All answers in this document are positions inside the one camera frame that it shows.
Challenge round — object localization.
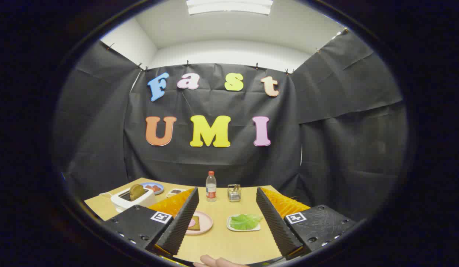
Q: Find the white toaster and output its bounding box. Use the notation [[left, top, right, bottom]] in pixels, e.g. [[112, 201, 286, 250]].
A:
[[111, 187, 157, 212]]

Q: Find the blue plate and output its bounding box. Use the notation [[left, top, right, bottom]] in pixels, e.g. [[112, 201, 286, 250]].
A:
[[141, 182, 164, 195]]

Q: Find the pink plate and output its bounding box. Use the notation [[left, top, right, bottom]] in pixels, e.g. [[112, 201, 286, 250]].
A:
[[185, 211, 213, 235]]

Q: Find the green lettuce leaf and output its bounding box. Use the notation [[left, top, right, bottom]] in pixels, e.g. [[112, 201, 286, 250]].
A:
[[230, 214, 263, 230]]

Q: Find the clear water bottle red cap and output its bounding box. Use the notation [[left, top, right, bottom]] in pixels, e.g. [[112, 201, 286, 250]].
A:
[[206, 171, 217, 202]]

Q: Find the black backdrop cloth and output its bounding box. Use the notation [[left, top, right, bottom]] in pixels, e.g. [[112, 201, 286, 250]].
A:
[[53, 30, 408, 223]]

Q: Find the white plate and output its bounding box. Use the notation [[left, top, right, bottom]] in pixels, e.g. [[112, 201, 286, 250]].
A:
[[227, 214, 261, 232]]

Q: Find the metal wire utensil holder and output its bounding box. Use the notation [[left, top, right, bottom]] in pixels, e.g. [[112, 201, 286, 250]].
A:
[[227, 184, 242, 202]]

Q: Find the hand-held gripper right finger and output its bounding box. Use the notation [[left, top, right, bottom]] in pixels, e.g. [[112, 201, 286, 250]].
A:
[[256, 187, 357, 260]]

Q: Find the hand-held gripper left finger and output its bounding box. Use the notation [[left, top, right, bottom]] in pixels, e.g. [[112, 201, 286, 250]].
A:
[[103, 187, 200, 260]]

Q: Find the ceiling light panel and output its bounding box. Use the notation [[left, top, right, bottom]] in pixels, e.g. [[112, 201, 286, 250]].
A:
[[186, 0, 273, 16]]

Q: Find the brown toasted bread slice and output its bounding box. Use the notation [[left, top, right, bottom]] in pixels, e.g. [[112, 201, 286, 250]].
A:
[[129, 184, 145, 201]]

